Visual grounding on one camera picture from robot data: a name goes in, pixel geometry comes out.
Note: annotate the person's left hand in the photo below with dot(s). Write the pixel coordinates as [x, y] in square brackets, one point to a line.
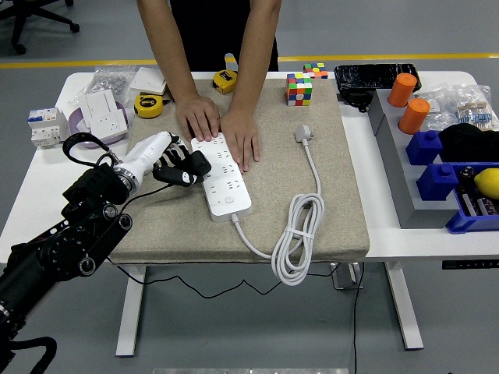
[241, 134]

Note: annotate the person's right hand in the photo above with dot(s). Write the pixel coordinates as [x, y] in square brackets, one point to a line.
[199, 117]

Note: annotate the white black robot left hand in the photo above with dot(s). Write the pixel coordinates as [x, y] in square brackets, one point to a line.
[146, 154]

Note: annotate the black plug adapter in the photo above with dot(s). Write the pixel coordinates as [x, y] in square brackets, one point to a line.
[199, 163]

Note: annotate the white power strip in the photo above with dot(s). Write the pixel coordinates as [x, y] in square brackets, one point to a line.
[228, 195]

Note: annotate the person's left forearm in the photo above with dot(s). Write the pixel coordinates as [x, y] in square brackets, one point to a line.
[255, 50]

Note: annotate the person's right forearm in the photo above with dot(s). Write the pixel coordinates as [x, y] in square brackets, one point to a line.
[167, 46]

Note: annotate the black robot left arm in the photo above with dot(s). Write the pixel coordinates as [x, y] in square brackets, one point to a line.
[89, 187]

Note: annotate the white three-pin plug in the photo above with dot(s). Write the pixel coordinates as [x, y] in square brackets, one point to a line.
[303, 133]

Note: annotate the small yellow tape measure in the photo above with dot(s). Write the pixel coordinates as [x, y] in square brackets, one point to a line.
[224, 82]

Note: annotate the large yellow tape measure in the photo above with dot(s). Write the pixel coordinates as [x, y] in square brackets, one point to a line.
[148, 106]

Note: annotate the grey-brown fabric mat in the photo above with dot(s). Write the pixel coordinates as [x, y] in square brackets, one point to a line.
[273, 187]

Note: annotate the large colourful puzzle cube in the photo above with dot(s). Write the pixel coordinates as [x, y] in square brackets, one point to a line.
[299, 89]

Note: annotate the clear bag of screws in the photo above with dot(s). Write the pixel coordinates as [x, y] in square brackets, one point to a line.
[109, 80]

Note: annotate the person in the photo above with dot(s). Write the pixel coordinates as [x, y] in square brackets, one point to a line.
[210, 31]

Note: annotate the small colourful puzzle cube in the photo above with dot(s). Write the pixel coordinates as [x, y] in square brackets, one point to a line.
[315, 70]

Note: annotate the white circuit breaker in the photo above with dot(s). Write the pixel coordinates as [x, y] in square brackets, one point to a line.
[47, 126]

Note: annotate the black power brick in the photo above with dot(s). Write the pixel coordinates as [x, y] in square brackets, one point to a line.
[354, 98]

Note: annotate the black glossy wrapped tray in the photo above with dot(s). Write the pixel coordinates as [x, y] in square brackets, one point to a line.
[366, 76]

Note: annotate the white table leg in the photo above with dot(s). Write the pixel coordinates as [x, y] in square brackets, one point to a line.
[130, 319]
[405, 308]

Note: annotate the orange cylinder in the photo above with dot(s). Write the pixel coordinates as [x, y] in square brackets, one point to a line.
[414, 117]
[402, 90]

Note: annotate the grey stepped block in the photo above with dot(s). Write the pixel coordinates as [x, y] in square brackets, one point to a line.
[401, 183]

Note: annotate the black office chair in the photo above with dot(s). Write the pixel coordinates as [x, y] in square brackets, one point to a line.
[19, 23]

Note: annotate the small blue block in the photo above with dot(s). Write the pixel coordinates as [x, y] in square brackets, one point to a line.
[424, 148]

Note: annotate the clear plastic parts bag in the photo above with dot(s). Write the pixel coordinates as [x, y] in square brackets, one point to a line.
[438, 105]

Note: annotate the large blue block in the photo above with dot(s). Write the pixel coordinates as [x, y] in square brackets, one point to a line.
[436, 183]

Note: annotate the black cloth bundle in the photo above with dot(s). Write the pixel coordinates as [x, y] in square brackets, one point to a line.
[468, 144]

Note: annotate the dark round knob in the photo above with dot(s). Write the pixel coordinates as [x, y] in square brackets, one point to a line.
[466, 174]

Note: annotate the clear bag of resistors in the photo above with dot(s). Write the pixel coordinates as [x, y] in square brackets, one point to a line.
[475, 109]

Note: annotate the blue plastic bin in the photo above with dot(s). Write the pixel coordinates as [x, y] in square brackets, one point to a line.
[468, 224]

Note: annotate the dark striped cylinders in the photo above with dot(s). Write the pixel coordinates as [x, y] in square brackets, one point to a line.
[479, 204]

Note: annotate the yellow lemon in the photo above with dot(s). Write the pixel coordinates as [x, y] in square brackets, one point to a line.
[487, 183]

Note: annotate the black table control panel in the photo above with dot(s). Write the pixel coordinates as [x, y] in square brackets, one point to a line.
[468, 264]

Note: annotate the white wall socket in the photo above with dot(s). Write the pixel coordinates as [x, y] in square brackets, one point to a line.
[111, 125]

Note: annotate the white flat switch box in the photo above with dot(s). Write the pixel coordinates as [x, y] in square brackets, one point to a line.
[148, 80]

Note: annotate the white switch panel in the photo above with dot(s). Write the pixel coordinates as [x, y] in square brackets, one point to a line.
[97, 105]

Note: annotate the metal bracket under table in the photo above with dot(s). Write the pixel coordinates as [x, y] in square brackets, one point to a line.
[345, 277]

